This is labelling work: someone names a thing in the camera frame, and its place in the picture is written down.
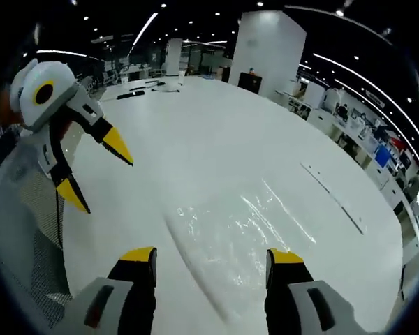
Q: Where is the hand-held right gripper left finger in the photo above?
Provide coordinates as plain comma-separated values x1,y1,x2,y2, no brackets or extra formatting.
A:
52,246,159,335

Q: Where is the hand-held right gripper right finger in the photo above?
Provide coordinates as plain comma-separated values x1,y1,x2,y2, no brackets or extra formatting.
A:
264,248,371,335

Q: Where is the clear plastic resealable bag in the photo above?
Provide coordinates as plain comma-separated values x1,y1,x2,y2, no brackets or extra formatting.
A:
166,177,317,325

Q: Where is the black bar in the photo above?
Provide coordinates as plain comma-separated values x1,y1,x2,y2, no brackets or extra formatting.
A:
115,90,145,101

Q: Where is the grey mesh chair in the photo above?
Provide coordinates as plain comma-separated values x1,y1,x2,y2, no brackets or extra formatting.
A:
0,137,74,332

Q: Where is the slim white pillar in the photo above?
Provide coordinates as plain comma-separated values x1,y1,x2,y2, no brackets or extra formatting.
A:
166,38,183,77

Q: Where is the long table slot cover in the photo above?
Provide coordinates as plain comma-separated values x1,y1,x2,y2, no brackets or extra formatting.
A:
300,162,365,235

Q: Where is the black cabinet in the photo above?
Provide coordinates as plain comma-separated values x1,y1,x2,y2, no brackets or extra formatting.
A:
238,72,263,94

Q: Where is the blue box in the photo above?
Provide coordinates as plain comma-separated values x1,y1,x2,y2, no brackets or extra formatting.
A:
375,145,392,169

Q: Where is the large white square pillar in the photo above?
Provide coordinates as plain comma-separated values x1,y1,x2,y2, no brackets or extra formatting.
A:
228,10,307,94

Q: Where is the black cable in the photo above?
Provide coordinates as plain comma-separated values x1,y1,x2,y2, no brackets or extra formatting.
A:
54,188,64,247

